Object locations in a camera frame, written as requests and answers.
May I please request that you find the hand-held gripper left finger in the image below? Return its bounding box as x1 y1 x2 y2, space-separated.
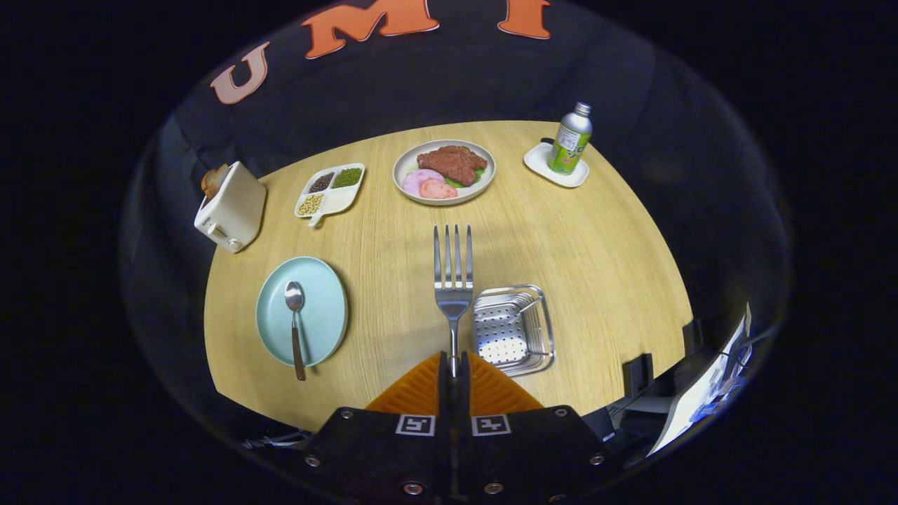
302 351 455 502

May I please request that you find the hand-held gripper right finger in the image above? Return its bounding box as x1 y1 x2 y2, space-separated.
455 351 611 502

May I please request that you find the metal fork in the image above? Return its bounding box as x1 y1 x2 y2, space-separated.
431 224 474 379

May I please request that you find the metal spoon with brown handle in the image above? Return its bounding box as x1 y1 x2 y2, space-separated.
284 281 307 382

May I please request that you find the perforated metal basket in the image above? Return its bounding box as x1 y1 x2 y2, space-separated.
470 283 556 377

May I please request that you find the light blue round plate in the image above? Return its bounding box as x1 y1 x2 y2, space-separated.
255 256 349 368

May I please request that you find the pale pink ham slice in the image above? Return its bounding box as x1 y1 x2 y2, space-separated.
402 168 445 198

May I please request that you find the white divided snack tray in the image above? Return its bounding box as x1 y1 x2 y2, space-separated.
294 163 366 228

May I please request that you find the brown steak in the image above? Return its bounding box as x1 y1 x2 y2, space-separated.
417 144 488 187

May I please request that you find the round beige food plate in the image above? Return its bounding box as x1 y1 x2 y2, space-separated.
392 139 497 206

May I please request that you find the white sheet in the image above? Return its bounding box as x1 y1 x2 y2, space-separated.
645 303 753 457

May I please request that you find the white square coaster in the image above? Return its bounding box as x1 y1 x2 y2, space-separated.
523 140 590 189

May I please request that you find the green and silver drink bottle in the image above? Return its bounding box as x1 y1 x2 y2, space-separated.
547 102 594 175

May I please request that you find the cream white toaster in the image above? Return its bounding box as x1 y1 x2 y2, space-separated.
194 161 268 254

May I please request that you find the toasted bread slice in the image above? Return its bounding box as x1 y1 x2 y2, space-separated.
201 163 231 199

